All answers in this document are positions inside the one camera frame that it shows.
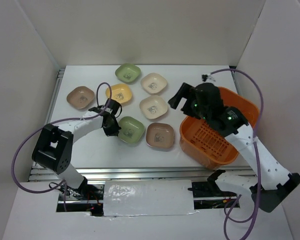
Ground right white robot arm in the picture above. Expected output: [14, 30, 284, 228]
[168, 83, 300, 213]

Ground cream plate in middle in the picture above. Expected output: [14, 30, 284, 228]
[139, 95, 168, 120]

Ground cream plate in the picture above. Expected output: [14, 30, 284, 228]
[140, 72, 168, 95]
[139, 95, 168, 120]

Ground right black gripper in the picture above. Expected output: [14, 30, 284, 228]
[167, 82, 209, 121]

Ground cream plate at back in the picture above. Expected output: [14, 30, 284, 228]
[140, 72, 168, 95]

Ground green plate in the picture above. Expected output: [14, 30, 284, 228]
[118, 116, 145, 144]
[115, 63, 141, 84]

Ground aluminium frame rail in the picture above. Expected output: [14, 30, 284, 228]
[27, 67, 260, 182]

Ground orange plastic bin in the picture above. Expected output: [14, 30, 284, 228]
[179, 87, 260, 170]

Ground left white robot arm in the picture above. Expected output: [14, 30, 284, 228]
[32, 99, 122, 200]

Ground brown plate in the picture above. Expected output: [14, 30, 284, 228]
[66, 86, 95, 110]
[145, 122, 175, 150]

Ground white foil cover panel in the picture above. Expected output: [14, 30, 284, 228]
[103, 180, 195, 217]

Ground yellow square plate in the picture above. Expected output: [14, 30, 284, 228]
[105, 83, 133, 105]

